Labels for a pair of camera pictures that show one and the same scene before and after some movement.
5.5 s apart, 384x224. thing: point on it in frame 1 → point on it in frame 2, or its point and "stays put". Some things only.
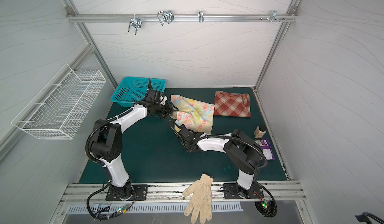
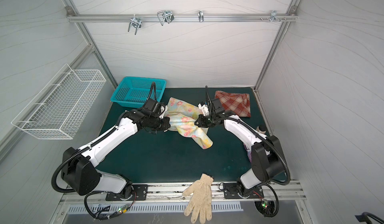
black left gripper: (170, 109) → (166, 124)
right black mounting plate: (234, 191) stays put
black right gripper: (182, 134) → (201, 121)
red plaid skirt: (232, 104) stays put
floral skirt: (197, 116) stays put
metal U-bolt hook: (135, 22) stays put
